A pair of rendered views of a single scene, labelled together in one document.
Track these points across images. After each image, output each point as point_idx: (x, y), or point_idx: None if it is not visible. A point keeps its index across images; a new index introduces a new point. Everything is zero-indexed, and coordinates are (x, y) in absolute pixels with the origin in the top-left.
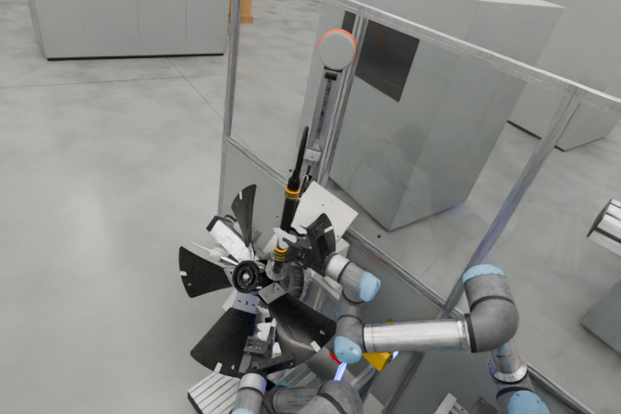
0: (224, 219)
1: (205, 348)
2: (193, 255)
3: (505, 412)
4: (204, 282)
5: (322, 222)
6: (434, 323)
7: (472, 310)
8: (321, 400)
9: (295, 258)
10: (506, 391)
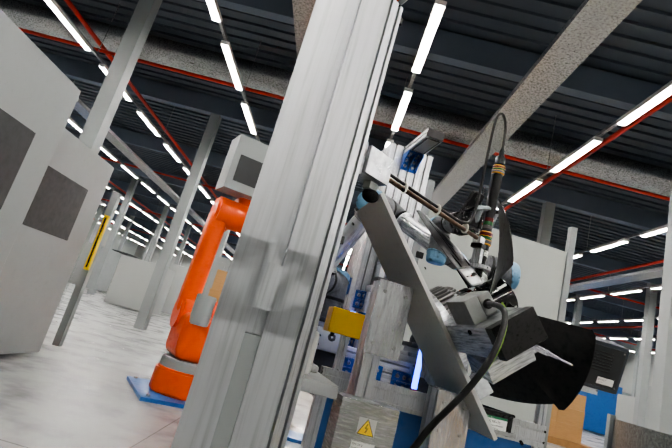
0: (511, 315)
1: (538, 387)
2: (569, 327)
3: (344, 283)
4: (544, 362)
5: (424, 217)
6: (418, 222)
7: (396, 211)
8: (496, 257)
9: (481, 229)
10: (336, 274)
